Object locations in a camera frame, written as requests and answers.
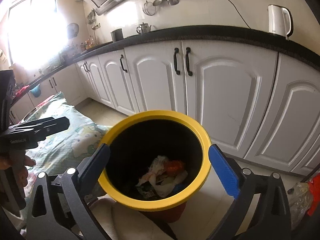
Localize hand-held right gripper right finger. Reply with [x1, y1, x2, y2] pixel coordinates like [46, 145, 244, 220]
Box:
[207, 144, 293, 240]

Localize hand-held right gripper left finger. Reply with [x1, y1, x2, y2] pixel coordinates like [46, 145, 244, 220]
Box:
[26, 142, 112, 240]

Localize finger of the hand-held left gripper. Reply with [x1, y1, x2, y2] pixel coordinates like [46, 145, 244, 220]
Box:
[0, 127, 59, 150]
[17, 116, 70, 131]

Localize green snack packet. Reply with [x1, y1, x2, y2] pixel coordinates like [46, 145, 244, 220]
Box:
[136, 182, 153, 196]

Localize white orange-printed plastic bag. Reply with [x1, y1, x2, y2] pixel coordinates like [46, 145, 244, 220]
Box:
[139, 155, 171, 186]

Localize yellow-rimmed black trash bin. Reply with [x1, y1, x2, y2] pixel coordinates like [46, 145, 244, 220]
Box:
[98, 110, 213, 223]

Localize person's left hand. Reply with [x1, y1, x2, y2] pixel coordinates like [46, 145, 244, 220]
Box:
[0, 154, 36, 193]

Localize red cloth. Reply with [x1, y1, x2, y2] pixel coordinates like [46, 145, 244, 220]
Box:
[15, 86, 31, 98]

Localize printed cartoon blanket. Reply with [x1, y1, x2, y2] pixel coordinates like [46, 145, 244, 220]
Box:
[15, 92, 111, 205]

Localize white lower cabinets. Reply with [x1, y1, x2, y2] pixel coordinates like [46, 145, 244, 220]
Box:
[10, 40, 320, 173]

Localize bright window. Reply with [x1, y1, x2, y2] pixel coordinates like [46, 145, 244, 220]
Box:
[5, 0, 66, 66]

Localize clear plastic bag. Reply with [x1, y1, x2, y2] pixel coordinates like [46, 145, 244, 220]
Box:
[287, 181, 313, 216]

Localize yellow oil bottle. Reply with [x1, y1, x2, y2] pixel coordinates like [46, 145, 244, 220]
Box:
[86, 36, 97, 50]

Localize dark metal canister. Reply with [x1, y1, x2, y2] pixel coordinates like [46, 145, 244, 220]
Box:
[110, 29, 124, 43]

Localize hanging utensil rack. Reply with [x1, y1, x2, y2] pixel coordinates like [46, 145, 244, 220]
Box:
[87, 10, 101, 31]

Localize steel teapot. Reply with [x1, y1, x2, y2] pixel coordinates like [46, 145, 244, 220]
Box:
[137, 22, 152, 35]

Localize black kitchen countertop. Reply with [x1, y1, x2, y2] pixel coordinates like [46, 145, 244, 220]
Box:
[10, 25, 320, 105]

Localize white electric kettle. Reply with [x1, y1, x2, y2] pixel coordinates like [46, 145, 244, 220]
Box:
[268, 4, 294, 40]

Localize round wall fan cover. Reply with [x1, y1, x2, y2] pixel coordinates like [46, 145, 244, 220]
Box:
[66, 23, 79, 39]

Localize black power cable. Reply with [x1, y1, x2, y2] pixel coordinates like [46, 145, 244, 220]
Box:
[221, 0, 251, 29]

